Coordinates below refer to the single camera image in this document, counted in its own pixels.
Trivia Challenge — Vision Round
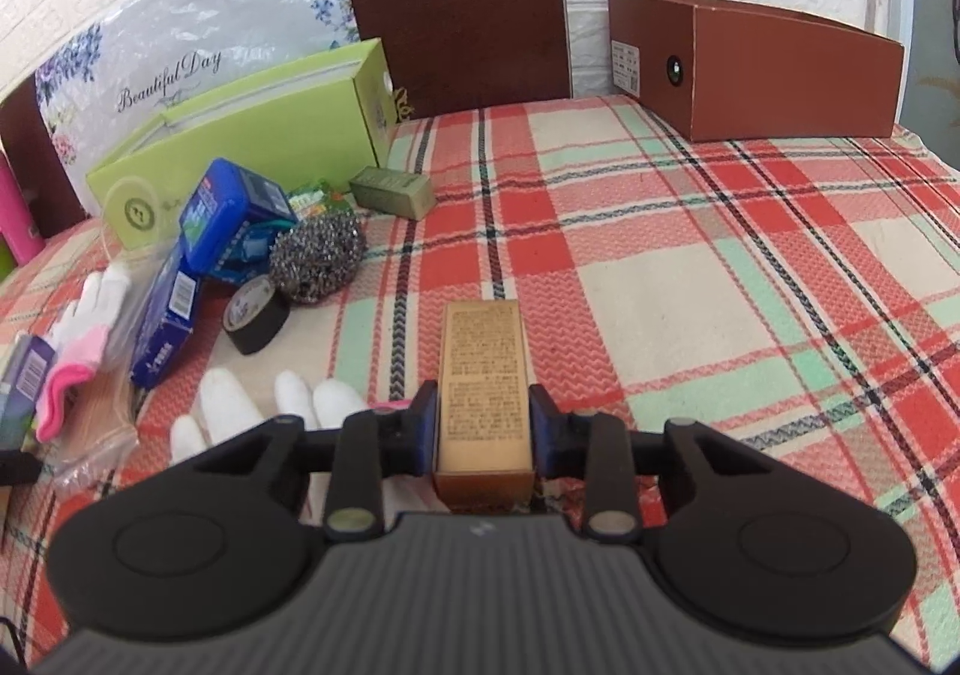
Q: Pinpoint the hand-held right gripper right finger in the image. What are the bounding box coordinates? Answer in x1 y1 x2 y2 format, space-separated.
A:
527 382 788 545

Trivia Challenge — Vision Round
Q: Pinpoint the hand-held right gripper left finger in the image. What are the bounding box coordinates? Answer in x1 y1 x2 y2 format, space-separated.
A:
176 379 440 545

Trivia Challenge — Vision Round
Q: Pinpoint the gold rectangular box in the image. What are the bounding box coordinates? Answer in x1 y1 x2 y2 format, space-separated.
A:
433 300 537 515

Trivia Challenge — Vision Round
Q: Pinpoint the steel wool scrubber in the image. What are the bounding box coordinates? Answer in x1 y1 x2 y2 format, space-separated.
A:
268 210 368 305

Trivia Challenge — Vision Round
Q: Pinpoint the blue candy container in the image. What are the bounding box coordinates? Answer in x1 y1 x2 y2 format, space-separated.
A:
178 157 299 282

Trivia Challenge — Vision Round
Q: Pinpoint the large light green box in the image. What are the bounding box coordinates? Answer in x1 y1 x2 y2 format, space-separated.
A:
85 39 398 250

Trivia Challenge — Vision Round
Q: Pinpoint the black tape roll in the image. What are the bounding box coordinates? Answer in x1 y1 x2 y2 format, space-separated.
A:
223 274 292 355

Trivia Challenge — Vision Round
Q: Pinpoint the red plaid blanket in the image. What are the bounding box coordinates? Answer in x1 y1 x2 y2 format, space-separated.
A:
0 94 960 675

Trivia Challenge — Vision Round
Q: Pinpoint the small olive green box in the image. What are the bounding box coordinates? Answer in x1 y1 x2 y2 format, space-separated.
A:
349 166 436 220

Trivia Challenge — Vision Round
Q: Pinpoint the small green printed packet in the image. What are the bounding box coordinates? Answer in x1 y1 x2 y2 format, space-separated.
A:
289 178 353 222

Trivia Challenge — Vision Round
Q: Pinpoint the long blue box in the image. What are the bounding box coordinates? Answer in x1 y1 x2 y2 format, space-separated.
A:
129 244 205 389

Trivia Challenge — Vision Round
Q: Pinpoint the clear plastic bag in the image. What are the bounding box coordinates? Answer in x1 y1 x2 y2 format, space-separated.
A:
56 367 140 492

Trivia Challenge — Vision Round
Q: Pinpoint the white glove pink cuff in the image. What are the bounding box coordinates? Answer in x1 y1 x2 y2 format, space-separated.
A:
34 262 132 443

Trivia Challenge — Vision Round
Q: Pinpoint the purple box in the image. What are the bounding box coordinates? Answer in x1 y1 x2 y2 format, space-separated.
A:
0 334 57 455

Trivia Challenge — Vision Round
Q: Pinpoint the black flat object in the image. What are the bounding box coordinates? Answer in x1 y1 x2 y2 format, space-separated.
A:
0 448 44 487

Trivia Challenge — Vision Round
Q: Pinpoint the dark brown wooden headboard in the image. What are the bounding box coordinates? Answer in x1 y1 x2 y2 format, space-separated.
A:
0 0 575 248

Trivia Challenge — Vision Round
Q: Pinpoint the brown wooden box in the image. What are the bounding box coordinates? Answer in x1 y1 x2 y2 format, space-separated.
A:
606 0 905 143

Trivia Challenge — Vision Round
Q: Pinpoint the pink bottle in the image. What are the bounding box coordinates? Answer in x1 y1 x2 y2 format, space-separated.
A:
0 150 46 263

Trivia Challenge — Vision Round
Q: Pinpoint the floral plastic bedding bag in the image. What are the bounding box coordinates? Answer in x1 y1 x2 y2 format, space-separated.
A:
34 0 361 188

